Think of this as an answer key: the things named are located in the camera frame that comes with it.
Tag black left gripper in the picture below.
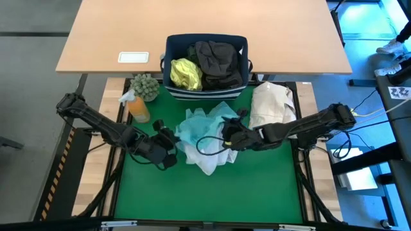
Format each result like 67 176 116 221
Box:
137 119 178 170

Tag white card on table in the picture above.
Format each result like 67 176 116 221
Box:
118 51 150 64

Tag yellow garment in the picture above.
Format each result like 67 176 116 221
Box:
170 58 204 92

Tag black floor cable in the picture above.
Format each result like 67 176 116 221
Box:
332 88 411 160

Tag green succulent in grey pot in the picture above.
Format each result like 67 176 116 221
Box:
129 73 161 103

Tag teal shorts with white lining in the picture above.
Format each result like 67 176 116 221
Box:
175 101 240 176

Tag orange spray bottle white trigger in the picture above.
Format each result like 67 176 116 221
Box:
118 89 151 124

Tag white sheet with black marks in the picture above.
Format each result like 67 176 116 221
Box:
387 85 411 100

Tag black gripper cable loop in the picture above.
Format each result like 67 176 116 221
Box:
196 135 231 157

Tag person's foot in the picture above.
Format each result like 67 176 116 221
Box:
375 38 405 55
374 64 402 77

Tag person's leg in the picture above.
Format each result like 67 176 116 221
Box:
395 19 411 44

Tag dark grey side table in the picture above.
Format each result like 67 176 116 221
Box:
375 75 411 231

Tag white floor box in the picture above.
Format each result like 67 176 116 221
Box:
333 147 379 192

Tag light wooden desk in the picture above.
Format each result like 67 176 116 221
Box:
55 0 353 76

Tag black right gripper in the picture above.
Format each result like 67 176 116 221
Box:
221 108 259 151

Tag yellow floor cable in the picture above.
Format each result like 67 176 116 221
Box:
351 98 411 118

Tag black furniture foot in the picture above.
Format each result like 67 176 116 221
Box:
0 136 25 150

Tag navy white striped laundry basket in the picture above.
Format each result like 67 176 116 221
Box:
160 33 254 101

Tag black garment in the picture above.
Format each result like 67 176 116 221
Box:
192 40 244 91

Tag black panel with hazard stripes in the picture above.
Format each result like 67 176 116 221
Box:
33 128 92 222

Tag cream folded garment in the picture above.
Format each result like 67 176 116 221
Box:
249 81 298 139

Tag black aluminium table frame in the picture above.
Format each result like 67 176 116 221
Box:
96 76 344 229

